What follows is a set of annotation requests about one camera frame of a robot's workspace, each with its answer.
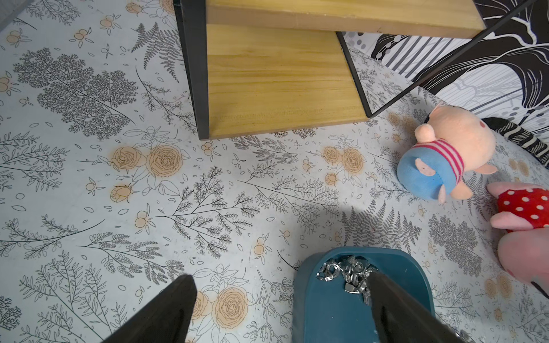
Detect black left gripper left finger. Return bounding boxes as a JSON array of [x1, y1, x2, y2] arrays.
[[104, 274, 197, 343]]

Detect floral table mat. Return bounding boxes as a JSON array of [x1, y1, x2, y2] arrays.
[[1, 1, 548, 342]]

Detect pink pig plush red dress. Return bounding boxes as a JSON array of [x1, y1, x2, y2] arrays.
[[487, 182, 548, 297]]

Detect teal plastic storage tray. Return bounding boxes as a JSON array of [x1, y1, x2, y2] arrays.
[[292, 247, 435, 342]]

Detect pile of steel wing nuts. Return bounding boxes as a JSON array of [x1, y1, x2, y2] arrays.
[[316, 255, 379, 306]]

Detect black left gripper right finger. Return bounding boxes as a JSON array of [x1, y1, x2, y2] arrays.
[[367, 272, 463, 342]]

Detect peach pig plush blue trousers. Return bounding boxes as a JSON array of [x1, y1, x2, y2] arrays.
[[397, 104, 498, 204]]

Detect wooden three-tier shelf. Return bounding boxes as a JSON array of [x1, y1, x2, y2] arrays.
[[173, 1, 530, 140]]

